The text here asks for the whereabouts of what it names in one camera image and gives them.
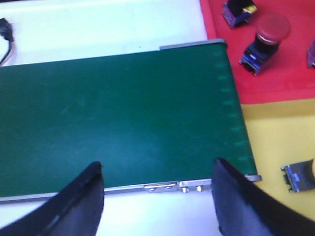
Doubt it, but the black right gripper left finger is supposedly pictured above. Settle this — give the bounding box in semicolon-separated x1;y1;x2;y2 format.
0;162;104;236

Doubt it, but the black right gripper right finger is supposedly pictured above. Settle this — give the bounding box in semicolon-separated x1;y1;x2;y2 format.
211;158;315;236

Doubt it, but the yellow mushroom push button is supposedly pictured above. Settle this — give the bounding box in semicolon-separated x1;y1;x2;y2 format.
281;158;315;193

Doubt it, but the red mushroom push button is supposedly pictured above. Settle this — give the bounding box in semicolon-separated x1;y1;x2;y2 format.
222;0;257;29
239;12;291;76

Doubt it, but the yellow plate mat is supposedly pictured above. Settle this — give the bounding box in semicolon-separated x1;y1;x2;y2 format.
242;99;315;219

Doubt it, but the green conveyor belt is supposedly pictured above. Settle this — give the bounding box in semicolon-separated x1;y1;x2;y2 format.
0;43;257;197

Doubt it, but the red plate mat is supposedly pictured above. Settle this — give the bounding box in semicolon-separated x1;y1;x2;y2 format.
200;0;315;104

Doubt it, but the aluminium conveyor front rail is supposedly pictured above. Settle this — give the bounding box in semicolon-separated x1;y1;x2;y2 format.
0;174;263;204

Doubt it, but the aluminium conveyor rail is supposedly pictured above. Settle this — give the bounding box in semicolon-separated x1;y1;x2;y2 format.
0;174;263;204
159;38;227;50

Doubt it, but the aluminium conveyor rear rail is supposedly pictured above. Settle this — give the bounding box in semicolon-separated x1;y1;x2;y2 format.
159;38;227;50

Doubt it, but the purple switch block base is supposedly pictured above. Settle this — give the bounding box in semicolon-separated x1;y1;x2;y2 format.
307;40;315;68

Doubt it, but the black cable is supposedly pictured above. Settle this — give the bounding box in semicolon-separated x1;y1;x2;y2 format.
0;17;15;66

